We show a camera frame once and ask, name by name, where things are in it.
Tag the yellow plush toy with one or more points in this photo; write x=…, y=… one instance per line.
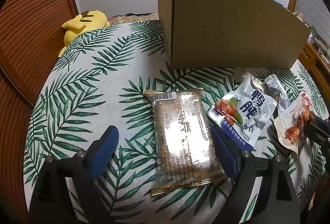
x=77, y=25

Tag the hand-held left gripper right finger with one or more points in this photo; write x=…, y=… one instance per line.
x=224, y=153

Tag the white and blue snack packet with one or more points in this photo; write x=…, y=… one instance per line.
x=247, y=110

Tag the long wooden cabinet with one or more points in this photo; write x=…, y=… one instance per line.
x=313, y=56

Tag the grey window blind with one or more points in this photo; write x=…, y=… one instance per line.
x=314, y=7

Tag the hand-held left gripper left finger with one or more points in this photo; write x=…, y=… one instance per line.
x=105, y=153

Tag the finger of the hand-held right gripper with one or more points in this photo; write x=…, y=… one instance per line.
x=322, y=121
x=317, y=135

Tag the brown slatted wooden wardrobe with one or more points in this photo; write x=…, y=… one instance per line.
x=33, y=20

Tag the brown cardboard box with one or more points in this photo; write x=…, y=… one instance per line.
x=232, y=27

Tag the green leaf print cloth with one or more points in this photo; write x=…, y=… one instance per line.
x=103, y=71

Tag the small silver snack packet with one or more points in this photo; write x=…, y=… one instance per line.
x=274, y=84

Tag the brown biscuit packet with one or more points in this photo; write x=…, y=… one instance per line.
x=180, y=136

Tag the clear chicken feet packet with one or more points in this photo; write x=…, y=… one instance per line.
x=291, y=120

